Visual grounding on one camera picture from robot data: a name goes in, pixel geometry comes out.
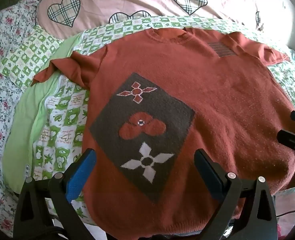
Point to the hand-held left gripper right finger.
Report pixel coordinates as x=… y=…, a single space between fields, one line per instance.
x=207 y=172

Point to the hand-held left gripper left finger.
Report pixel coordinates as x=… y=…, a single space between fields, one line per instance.
x=81 y=173

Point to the rust red knit sweater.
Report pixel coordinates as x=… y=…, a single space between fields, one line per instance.
x=212 y=92

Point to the green checkered quilt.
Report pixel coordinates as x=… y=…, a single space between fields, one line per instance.
x=62 y=120

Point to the floral bed sheet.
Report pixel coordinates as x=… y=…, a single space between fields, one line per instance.
x=2 y=100

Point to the green checkered pillow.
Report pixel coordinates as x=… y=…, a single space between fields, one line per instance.
x=28 y=57

